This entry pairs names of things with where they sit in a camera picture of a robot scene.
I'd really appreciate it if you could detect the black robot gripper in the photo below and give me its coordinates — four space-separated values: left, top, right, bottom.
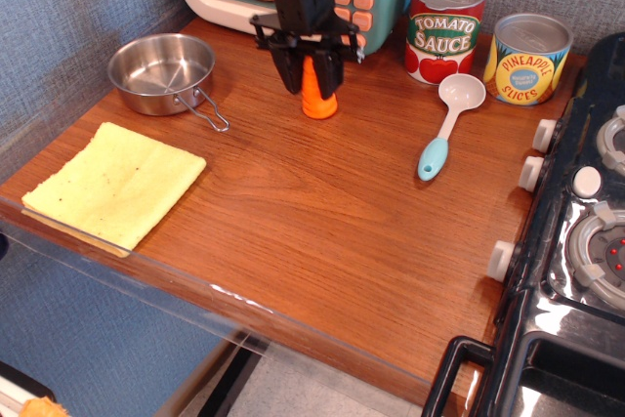
250 0 364 100

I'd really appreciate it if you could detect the tomato sauce can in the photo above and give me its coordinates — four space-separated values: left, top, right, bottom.
404 0 485 85

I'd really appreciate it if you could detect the small steel pan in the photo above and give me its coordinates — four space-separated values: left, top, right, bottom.
107 33 230 133

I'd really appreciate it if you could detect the black toy stove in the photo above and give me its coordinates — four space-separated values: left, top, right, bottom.
423 33 624 416

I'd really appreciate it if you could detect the orange toy carrot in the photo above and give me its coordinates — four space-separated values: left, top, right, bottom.
301 56 338 120

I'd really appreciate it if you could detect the yellow cloth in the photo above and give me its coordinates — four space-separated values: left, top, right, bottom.
21 122 206 258

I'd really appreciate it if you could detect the white stove knob middle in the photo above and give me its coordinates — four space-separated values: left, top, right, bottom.
518 156 544 192

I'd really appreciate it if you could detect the white teal measuring spoon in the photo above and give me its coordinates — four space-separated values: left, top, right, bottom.
417 73 486 182

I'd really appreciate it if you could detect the white stove knob front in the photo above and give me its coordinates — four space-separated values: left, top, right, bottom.
486 240 516 283

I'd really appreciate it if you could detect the pineapple slices can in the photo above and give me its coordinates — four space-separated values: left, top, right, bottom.
483 13 573 106

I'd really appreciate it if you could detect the white stove knob rear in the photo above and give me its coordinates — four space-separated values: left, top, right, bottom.
532 119 558 153

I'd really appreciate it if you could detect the white stove knob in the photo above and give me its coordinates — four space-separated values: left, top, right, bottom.
532 119 558 153
518 156 544 192
486 240 516 283

